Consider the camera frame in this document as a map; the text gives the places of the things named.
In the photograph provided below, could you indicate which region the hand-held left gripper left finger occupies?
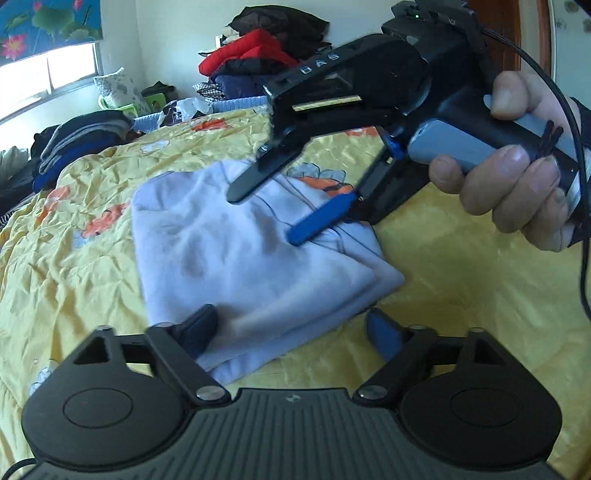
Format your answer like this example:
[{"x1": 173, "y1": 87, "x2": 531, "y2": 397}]
[{"x1": 74, "y1": 304, "x2": 230, "y2": 408}]

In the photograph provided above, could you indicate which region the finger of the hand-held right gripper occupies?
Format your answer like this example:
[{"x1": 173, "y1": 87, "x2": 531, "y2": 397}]
[
  {"x1": 227, "y1": 133, "x2": 320, "y2": 204},
  {"x1": 286, "y1": 156, "x2": 395, "y2": 246}
]

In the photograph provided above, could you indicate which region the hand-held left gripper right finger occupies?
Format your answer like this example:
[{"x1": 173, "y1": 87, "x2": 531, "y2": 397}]
[{"x1": 353, "y1": 308, "x2": 506, "y2": 408}]

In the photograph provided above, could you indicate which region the lavender sweater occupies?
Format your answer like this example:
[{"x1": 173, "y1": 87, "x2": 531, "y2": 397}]
[{"x1": 130, "y1": 159, "x2": 407, "y2": 386}]

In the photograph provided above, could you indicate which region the pile of dark folded clothes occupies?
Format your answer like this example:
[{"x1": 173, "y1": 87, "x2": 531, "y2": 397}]
[{"x1": 30, "y1": 110, "x2": 139, "y2": 190}]

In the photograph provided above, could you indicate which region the person's right hand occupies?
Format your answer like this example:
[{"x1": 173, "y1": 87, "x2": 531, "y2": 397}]
[{"x1": 429, "y1": 71, "x2": 585, "y2": 252}]

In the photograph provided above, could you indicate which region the blue knitted blanket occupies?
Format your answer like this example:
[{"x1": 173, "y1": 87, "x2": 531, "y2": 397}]
[{"x1": 133, "y1": 95, "x2": 274, "y2": 132}]

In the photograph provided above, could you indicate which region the yellow printed blanket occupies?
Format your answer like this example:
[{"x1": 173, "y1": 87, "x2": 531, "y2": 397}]
[{"x1": 0, "y1": 104, "x2": 591, "y2": 462}]

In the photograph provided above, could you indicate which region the white plastic bag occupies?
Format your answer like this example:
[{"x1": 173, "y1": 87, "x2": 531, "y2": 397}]
[{"x1": 164, "y1": 96, "x2": 214, "y2": 124}]

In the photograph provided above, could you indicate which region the navy jacket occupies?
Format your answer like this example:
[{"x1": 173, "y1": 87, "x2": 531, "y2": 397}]
[{"x1": 211, "y1": 68, "x2": 278, "y2": 100}]

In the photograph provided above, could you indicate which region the black white checkered cloth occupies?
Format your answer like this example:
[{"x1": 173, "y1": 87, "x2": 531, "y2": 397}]
[{"x1": 191, "y1": 81, "x2": 227, "y2": 103}]

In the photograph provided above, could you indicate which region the brown wooden door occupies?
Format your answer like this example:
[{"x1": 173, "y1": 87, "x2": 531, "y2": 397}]
[{"x1": 471, "y1": 0, "x2": 555, "y2": 81}]

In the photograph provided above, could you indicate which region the red jacket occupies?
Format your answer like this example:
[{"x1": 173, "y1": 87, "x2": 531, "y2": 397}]
[{"x1": 198, "y1": 29, "x2": 300, "y2": 78}]

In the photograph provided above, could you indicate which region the green plastic basket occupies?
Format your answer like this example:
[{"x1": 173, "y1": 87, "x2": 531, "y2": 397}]
[{"x1": 99, "y1": 92, "x2": 168, "y2": 117}]

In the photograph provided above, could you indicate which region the dark cloth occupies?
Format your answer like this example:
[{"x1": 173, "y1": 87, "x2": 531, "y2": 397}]
[{"x1": 141, "y1": 81, "x2": 177, "y2": 97}]

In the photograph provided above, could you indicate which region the black clothing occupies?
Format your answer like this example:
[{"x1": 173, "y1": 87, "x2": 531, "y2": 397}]
[{"x1": 228, "y1": 4, "x2": 332, "y2": 49}]

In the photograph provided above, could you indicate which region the white panel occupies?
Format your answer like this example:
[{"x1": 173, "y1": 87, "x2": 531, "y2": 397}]
[{"x1": 549, "y1": 0, "x2": 591, "y2": 95}]

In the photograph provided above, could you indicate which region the grey patterned pillow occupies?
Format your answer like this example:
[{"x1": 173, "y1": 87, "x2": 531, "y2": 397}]
[{"x1": 93, "y1": 68, "x2": 153, "y2": 112}]

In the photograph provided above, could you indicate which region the blue floral window blind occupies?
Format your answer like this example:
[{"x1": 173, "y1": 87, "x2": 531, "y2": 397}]
[{"x1": 0, "y1": 0, "x2": 103, "y2": 62}]

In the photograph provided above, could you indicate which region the black cable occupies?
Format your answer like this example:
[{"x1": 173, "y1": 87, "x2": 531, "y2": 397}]
[
  {"x1": 0, "y1": 457, "x2": 40, "y2": 480},
  {"x1": 480, "y1": 27, "x2": 591, "y2": 321}
]

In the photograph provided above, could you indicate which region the window with white frame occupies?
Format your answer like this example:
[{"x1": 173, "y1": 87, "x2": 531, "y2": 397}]
[{"x1": 0, "y1": 41, "x2": 103, "y2": 125}]

